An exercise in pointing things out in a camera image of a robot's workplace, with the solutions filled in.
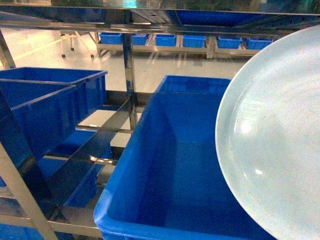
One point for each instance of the blue bin left shelf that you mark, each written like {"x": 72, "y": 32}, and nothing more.
{"x": 44, "y": 112}

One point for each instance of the large blue bin front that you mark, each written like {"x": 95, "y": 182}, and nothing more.
{"x": 167, "y": 184}

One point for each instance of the blue bin behind front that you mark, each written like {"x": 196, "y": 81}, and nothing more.
{"x": 193, "y": 85}

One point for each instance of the light blue oval tray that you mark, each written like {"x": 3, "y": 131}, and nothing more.
{"x": 267, "y": 136}

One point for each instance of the distant low bin rack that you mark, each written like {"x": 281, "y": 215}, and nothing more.
{"x": 208, "y": 46}

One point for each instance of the blue bin lower shelf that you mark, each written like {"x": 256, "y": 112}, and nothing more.
{"x": 71, "y": 168}

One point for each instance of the blue bin shelf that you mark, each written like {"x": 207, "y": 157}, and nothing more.
{"x": 44, "y": 112}
{"x": 71, "y": 168}

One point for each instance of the blue bin behind left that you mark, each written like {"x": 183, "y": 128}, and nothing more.
{"x": 90, "y": 85}

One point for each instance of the stainless steel shelf rack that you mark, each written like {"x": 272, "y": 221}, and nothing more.
{"x": 32, "y": 202}

